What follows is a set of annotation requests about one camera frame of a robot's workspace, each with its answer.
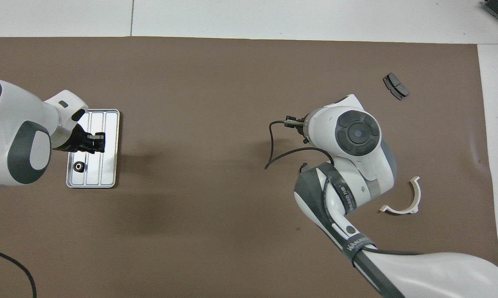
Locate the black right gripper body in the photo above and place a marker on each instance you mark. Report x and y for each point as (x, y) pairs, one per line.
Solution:
(291, 121)

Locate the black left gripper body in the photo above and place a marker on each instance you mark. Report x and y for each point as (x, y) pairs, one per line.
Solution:
(77, 140)

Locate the large black bearing gear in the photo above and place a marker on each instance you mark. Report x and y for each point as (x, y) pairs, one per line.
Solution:
(79, 166)

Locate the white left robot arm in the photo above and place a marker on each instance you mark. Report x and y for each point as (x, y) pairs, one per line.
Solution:
(13, 111)

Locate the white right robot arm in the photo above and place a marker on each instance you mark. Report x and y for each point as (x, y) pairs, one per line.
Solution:
(439, 273)

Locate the silver metal tray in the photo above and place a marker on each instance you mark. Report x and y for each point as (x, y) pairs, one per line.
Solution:
(108, 165)

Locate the brown table mat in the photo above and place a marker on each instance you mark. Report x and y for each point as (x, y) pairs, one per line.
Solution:
(211, 82)

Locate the white curved plastic bracket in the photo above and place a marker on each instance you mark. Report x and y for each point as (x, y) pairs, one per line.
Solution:
(400, 210)

